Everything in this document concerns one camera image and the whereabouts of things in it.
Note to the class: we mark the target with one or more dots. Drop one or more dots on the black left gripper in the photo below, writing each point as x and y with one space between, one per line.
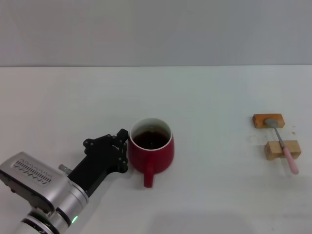
95 161

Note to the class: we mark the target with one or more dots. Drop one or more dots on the red ceramic cup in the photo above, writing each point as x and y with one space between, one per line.
156 161

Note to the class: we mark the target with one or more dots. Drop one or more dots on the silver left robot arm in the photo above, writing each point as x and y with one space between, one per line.
61 207

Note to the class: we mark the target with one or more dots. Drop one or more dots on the dark brown coffee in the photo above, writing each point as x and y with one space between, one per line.
151 140

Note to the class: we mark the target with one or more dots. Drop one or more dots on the orange brown wooden block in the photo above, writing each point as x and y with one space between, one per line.
258 120

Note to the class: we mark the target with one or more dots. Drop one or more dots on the pale wooden block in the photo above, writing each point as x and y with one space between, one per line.
273 150

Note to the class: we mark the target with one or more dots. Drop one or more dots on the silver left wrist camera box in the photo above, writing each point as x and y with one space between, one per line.
26 173

